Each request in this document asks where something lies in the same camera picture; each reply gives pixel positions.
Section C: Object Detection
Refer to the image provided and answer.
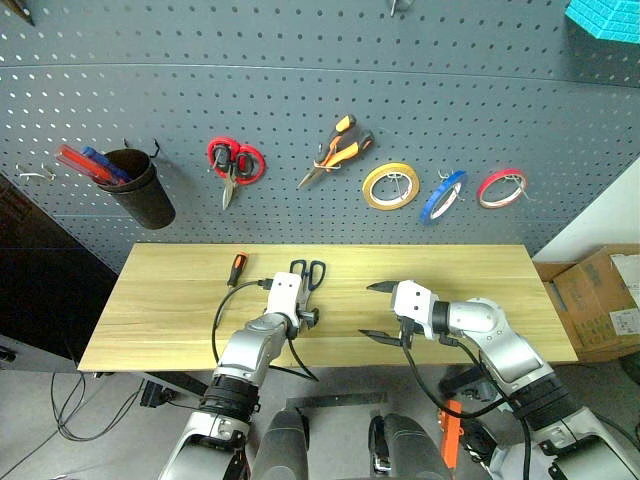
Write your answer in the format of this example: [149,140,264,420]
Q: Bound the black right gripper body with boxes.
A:
[398,318,427,350]

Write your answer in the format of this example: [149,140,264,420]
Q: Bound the yellow tape roll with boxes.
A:
[361,161,421,212]

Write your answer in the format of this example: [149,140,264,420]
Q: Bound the blue tape roll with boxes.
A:
[419,170,470,226]

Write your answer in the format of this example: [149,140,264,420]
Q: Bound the red tape roll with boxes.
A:
[476,168,529,210]

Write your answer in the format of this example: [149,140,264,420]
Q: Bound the dark grey metal pegboard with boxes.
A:
[0,0,640,275]

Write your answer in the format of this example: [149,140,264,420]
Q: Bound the orange black screwdriver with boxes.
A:
[226,251,250,290]

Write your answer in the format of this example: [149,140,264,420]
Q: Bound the orange plastic part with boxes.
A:
[438,399,465,472]

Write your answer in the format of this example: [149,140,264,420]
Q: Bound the dark rounded shape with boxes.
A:
[368,413,452,480]
[251,406,312,480]

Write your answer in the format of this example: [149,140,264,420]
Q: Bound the orange black pliers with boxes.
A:
[296,114,376,191]

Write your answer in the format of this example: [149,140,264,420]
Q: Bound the black power adapter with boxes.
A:
[140,379,177,409]

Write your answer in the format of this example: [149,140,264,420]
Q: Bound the brown cardboard box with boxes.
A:
[531,243,640,364]

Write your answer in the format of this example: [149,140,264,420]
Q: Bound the dark round cup holder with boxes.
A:
[97,148,177,231]

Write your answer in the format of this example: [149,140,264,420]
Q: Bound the dark cabinet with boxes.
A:
[0,171,122,374]

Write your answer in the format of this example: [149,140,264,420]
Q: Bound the red and blue pens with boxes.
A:
[54,144,121,187]

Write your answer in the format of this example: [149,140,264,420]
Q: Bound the teal ribbed object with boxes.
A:
[564,0,640,42]

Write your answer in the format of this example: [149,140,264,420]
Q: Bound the dark pointed tool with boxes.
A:
[0,0,37,28]

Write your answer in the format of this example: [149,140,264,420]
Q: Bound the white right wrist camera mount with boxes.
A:
[390,280,440,338]

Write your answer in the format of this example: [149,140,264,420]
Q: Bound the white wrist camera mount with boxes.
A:
[266,271,305,330]
[390,280,440,338]

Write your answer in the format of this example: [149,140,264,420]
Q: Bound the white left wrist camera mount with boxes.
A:
[266,271,305,330]

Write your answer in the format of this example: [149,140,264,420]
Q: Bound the black handled scissors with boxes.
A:
[289,258,328,321]

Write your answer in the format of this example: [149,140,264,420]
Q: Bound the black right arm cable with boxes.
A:
[401,333,532,480]

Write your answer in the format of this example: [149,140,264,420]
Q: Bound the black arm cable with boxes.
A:
[211,279,274,367]
[401,333,532,480]

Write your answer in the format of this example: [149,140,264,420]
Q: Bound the black metal table frame bar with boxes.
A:
[286,391,389,410]

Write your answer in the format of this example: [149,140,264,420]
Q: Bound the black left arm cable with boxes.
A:
[211,279,274,367]

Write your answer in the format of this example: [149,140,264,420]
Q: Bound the red handled scissors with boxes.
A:
[206,136,267,211]

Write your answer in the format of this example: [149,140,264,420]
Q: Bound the blue handled screwdriver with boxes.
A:
[81,146,134,184]

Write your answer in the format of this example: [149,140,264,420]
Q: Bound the black floor cables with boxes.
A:
[49,371,147,444]

